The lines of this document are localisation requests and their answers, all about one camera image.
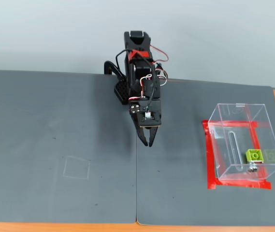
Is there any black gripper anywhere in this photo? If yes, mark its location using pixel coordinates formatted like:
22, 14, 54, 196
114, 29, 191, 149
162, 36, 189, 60
129, 99, 162, 147

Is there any green lego block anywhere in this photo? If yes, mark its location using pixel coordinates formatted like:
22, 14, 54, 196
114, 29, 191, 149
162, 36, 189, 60
245, 149, 264, 164

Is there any red tape band on arm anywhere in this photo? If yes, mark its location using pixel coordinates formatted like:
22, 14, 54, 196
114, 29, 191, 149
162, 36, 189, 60
129, 49, 152, 60

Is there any transparent acrylic box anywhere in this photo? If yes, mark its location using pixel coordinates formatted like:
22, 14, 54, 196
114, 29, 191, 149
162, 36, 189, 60
207, 103, 275, 181

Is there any small metal box latch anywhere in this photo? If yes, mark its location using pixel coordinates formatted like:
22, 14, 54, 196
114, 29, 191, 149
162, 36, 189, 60
247, 162, 263, 174

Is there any gray table mat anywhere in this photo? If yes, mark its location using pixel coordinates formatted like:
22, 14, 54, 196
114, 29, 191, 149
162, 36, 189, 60
136, 78, 275, 227
0, 70, 138, 224

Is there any red tape strip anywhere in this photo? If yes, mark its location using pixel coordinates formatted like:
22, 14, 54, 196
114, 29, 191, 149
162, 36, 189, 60
207, 178, 273, 190
202, 119, 259, 129
204, 127, 217, 190
245, 106, 270, 179

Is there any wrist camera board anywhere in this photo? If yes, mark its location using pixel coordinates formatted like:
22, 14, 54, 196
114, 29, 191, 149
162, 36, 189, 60
138, 110, 162, 129

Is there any black camera cable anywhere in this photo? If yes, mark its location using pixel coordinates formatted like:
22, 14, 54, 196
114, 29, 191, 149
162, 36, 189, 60
115, 49, 159, 109

